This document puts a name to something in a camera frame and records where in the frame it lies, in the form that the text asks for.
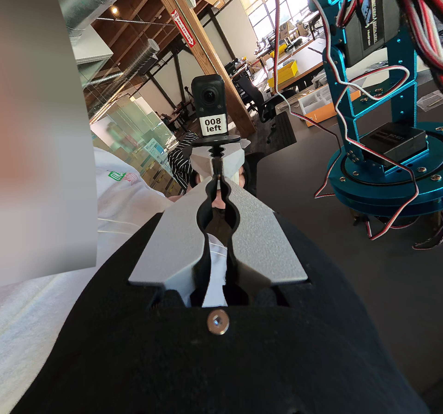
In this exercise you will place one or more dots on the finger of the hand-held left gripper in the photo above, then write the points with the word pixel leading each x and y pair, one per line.
pixel 233 161
pixel 202 161

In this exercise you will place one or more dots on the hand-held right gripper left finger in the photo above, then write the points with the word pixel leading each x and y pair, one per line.
pixel 169 248

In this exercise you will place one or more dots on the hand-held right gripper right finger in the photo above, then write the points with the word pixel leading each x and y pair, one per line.
pixel 266 248

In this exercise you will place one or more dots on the blue toy robot arm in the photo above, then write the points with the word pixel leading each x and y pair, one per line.
pixel 367 192

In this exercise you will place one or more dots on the black white striped cloth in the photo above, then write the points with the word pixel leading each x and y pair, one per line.
pixel 180 164

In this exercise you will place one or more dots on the stack of cardboard boxes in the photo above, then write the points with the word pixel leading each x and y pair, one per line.
pixel 159 171

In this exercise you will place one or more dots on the black office chair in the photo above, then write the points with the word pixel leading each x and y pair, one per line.
pixel 258 97

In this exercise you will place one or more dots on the wooden column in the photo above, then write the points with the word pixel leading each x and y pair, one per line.
pixel 207 47

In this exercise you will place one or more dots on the black floor mat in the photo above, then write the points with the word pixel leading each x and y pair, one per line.
pixel 282 128

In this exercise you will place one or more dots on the red white sign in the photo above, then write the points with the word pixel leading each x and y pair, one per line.
pixel 182 28

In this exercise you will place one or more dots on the yellow storage bins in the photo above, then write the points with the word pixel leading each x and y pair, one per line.
pixel 285 71

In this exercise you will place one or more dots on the glass partition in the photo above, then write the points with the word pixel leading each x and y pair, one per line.
pixel 117 109

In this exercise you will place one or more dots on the orange white kit box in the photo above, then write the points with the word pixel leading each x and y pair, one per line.
pixel 322 109

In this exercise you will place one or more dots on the far paned window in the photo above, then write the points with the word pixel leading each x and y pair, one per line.
pixel 277 5

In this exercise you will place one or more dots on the scattered small clear plastic bags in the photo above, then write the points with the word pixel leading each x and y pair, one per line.
pixel 429 100

